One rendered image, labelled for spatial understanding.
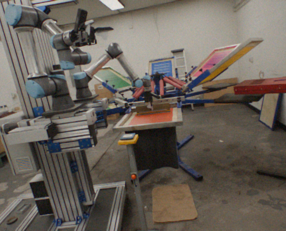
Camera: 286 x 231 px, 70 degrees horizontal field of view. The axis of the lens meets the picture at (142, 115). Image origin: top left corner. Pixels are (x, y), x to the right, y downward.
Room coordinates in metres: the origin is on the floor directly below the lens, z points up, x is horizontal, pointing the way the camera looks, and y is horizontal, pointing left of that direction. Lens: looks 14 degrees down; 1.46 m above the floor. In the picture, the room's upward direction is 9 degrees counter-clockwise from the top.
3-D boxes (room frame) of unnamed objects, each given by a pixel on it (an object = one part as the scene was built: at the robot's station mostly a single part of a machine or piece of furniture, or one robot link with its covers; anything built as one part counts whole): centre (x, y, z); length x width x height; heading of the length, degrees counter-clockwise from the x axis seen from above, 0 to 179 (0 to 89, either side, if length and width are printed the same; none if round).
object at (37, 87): (1.31, 0.61, 1.63); 0.15 x 0.12 x 0.55; 151
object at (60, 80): (1.42, 0.54, 1.42); 0.13 x 0.12 x 0.14; 151
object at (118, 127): (1.99, -0.09, 0.97); 0.79 x 0.58 x 0.04; 169
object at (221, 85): (3.24, -0.94, 0.91); 1.34 x 0.40 x 0.08; 109
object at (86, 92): (1.92, 0.52, 1.31); 0.15 x 0.15 x 0.10
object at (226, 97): (2.58, -0.80, 0.91); 1.34 x 0.40 x 0.08; 49
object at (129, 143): (1.46, 0.13, 0.48); 0.22 x 0.22 x 0.96; 79
